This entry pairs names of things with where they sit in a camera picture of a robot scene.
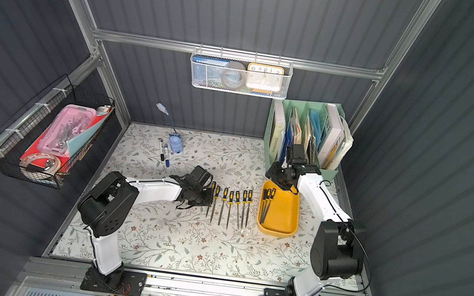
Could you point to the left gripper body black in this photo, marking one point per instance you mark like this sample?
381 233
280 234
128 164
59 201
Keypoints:
204 190

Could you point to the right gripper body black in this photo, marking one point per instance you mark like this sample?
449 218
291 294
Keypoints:
296 155

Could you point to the yellow black file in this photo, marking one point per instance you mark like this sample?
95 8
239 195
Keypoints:
249 202
237 201
224 199
265 195
230 202
213 187
215 199
267 203
244 201

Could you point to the yellow storage tray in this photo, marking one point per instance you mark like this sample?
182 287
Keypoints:
282 220

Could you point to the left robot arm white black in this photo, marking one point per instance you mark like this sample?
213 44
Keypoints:
105 207

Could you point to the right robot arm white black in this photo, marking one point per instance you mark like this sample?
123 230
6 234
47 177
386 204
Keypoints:
337 251

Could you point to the green file organizer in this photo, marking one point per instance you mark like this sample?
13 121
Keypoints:
301 122

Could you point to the blue box in basket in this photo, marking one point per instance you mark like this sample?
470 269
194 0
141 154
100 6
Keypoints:
205 68

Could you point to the pink plastic tool case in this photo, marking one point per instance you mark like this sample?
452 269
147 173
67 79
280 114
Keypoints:
68 124

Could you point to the blue marker pen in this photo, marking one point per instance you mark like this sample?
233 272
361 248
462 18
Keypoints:
166 155

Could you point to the black marker pen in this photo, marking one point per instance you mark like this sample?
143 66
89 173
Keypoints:
162 150

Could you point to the blue desk lamp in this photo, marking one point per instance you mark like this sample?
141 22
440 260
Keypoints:
175 140

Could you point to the white book in organizer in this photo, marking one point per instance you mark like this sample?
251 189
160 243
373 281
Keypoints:
332 135

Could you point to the yellow white clock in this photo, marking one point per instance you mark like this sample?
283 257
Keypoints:
264 78

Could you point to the grey tape roll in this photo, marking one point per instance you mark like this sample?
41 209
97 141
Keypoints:
233 75

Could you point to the clear tape roll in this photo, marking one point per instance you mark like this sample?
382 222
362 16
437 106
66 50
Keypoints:
44 162

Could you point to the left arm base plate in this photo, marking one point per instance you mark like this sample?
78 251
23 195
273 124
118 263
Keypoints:
119 282

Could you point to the black wire side basket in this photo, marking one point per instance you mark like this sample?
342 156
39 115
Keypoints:
17 136

